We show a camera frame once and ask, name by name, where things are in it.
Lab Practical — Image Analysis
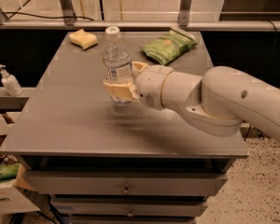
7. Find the blue label plastic water bottle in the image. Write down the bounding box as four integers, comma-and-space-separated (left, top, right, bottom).
101, 25, 134, 106

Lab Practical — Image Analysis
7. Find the white pump dispenser bottle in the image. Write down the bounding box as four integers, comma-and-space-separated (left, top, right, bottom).
0, 64, 22, 96

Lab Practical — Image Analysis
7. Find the metal railing frame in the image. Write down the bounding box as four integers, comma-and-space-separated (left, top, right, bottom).
0, 0, 280, 32

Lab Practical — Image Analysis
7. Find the black cable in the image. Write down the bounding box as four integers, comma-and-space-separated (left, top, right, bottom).
3, 10, 95, 21

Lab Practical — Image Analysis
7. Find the top grey drawer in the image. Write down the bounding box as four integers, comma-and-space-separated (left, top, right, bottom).
23, 171, 228, 196

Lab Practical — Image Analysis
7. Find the yellow sponge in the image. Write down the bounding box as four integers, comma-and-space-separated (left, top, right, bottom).
69, 29, 98, 50

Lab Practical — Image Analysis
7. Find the green packet in box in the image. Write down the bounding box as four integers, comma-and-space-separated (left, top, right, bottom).
0, 163, 20, 182

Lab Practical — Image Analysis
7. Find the grey drawer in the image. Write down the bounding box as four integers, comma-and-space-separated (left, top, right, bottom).
51, 198, 207, 217
23, 171, 228, 196

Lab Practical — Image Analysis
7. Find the middle grey drawer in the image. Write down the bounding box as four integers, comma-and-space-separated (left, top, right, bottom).
51, 198, 207, 217

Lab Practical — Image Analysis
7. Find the green jalapeno chip bag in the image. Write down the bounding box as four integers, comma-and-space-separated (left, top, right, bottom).
141, 27, 197, 65

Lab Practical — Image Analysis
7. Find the grey drawer cabinet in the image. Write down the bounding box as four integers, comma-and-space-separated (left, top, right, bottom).
1, 40, 248, 224

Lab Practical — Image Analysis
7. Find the white cardboard box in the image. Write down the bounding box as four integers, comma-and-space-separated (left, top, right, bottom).
0, 111, 41, 216

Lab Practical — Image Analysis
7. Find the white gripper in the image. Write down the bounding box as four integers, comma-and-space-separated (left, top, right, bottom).
103, 61, 174, 110

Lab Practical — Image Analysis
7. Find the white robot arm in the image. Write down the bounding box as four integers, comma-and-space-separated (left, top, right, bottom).
103, 62, 280, 143

